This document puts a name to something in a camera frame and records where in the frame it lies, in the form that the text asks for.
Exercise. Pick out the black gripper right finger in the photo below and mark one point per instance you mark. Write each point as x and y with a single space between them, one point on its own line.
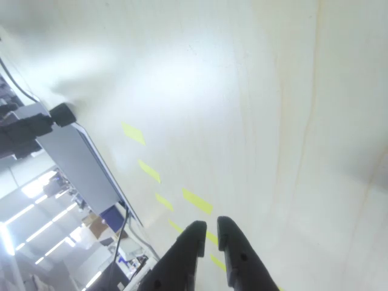
242 257

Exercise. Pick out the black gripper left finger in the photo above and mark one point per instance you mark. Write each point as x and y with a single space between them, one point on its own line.
179 260

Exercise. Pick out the brown cardboard box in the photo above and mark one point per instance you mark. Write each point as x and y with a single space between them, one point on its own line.
97 227

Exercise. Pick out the gray flat panel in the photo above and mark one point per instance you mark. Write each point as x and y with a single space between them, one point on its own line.
75 166

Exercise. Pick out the black clamp mount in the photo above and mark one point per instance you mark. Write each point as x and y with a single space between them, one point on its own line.
62 114

